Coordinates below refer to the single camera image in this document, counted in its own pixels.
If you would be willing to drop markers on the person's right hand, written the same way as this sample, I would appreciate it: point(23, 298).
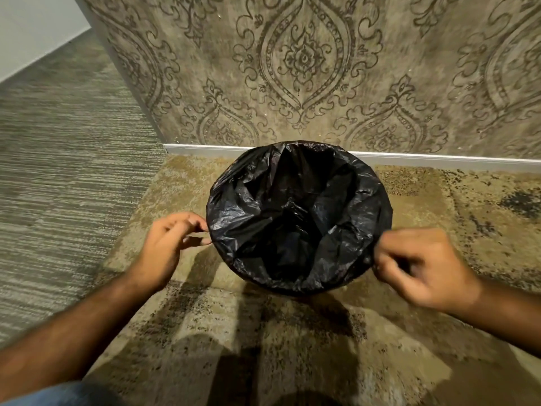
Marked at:
point(427, 270)

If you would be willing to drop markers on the person's left hand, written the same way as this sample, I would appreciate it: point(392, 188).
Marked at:
point(162, 253)

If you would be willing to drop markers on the black plastic bag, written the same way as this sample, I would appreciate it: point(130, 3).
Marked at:
point(296, 215)

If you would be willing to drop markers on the person's left forearm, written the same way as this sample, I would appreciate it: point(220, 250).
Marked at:
point(72, 338)

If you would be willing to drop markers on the beige patterned rug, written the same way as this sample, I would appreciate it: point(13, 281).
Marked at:
point(422, 346)

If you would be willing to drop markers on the dark blue patterned shirt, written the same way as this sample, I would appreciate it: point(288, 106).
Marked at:
point(63, 397)

